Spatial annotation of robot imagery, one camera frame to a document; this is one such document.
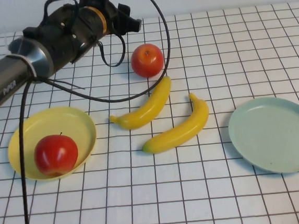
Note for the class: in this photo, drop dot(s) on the yellow banana green tip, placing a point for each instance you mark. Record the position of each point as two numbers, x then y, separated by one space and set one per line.
182 132

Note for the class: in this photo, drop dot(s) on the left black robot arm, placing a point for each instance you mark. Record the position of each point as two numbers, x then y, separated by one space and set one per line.
54 41

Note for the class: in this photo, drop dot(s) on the yellow plastic banana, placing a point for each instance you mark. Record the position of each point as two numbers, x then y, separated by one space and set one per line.
144 112

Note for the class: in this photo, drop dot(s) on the white grid tablecloth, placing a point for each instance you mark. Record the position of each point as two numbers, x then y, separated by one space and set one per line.
158 208

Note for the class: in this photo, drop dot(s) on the red plastic apple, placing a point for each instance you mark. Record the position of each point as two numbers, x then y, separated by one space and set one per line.
56 156
147 62

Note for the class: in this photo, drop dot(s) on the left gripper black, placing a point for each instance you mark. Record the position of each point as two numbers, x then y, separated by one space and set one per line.
115 20

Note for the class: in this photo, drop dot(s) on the yellow round plastic plate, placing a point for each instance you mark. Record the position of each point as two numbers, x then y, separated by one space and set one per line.
69 124

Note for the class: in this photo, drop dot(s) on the pale green round plate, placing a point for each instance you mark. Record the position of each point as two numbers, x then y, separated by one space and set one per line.
272 135

